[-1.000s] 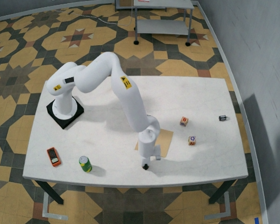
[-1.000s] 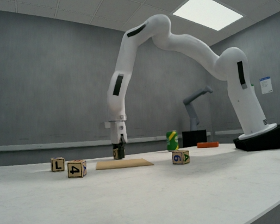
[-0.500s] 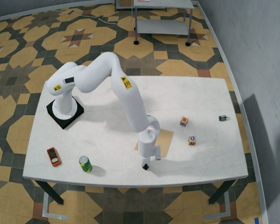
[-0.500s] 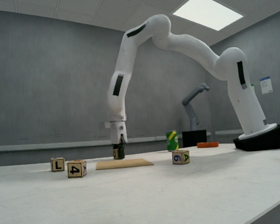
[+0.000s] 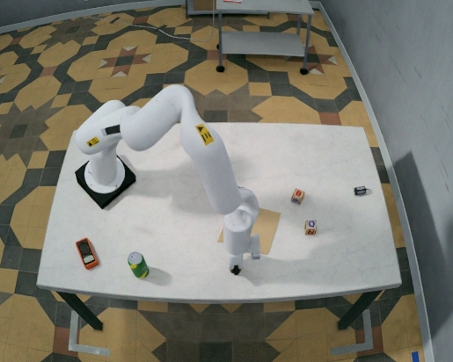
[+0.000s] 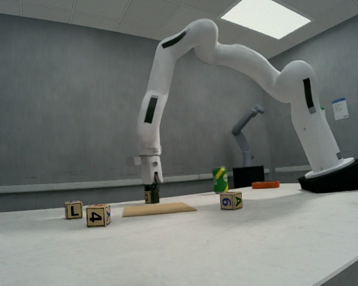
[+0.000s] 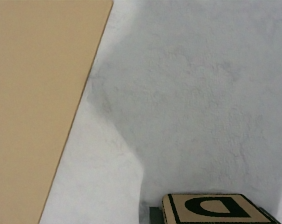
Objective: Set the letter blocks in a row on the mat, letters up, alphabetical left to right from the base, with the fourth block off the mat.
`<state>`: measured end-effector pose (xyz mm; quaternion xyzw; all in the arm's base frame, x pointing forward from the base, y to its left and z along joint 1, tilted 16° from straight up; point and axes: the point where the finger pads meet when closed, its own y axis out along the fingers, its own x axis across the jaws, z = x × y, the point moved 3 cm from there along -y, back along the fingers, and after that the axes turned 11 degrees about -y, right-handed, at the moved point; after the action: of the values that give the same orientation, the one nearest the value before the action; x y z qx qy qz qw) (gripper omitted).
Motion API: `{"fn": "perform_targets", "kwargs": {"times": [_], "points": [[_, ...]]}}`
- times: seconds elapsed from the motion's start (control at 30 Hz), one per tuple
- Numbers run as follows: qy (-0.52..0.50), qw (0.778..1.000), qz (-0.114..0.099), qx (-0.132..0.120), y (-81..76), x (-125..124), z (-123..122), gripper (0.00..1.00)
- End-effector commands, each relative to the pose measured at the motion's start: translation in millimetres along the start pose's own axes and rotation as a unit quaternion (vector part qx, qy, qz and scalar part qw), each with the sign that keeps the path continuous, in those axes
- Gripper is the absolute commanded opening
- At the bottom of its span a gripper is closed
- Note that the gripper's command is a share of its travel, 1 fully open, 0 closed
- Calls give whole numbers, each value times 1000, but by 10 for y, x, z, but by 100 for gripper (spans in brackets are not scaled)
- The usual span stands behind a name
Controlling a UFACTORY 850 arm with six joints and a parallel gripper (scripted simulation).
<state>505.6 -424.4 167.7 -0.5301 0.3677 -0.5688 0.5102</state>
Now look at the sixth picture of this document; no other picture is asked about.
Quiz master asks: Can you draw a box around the green soda can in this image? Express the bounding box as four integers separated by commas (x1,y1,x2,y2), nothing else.
213,167,228,194

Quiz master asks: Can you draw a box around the tan cardboard block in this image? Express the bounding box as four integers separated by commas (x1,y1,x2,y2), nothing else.
145,192,152,204

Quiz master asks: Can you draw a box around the tan square mat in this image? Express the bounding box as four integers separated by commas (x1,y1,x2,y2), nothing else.
122,202,197,217

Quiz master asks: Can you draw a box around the wooden alphabet block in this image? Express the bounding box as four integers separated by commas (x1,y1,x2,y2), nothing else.
65,201,83,220
220,192,243,210
86,204,111,228

